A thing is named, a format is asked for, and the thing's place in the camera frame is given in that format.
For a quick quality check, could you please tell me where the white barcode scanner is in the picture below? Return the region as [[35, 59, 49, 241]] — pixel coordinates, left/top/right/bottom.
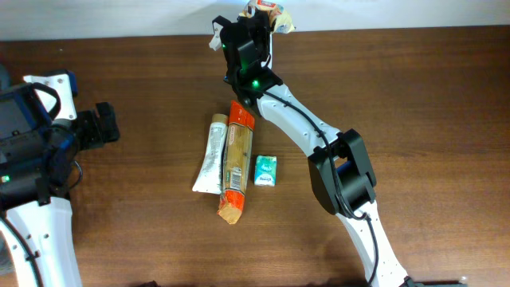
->
[[265, 34, 273, 69]]

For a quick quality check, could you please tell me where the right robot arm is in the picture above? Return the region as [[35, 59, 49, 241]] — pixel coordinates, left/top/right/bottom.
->
[[210, 10, 414, 287]]

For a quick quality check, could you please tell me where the teal tissue pack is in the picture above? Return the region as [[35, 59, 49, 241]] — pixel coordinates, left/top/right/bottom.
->
[[254, 155, 277, 187]]

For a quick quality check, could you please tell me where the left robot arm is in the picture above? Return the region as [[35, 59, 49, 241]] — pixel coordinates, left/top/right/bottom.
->
[[1, 83, 120, 286]]

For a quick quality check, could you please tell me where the orange spaghetti packet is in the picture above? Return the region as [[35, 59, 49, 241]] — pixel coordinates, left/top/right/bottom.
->
[[217, 100, 255, 225]]

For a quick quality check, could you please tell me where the yellow snack bag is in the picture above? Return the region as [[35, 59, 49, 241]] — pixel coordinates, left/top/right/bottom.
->
[[239, 0, 296, 33]]

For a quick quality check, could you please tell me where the white cream tube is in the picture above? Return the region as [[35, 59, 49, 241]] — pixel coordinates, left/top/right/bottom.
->
[[192, 114, 229, 195]]

